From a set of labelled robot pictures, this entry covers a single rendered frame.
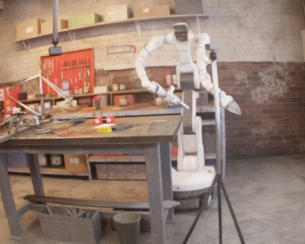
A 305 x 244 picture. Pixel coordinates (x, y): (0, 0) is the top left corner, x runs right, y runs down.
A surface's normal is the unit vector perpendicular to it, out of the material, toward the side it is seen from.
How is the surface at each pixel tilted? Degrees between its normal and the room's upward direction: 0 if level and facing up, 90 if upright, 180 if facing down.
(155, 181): 90
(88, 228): 90
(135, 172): 90
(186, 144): 105
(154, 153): 90
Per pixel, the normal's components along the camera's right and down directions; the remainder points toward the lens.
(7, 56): -0.15, 0.16
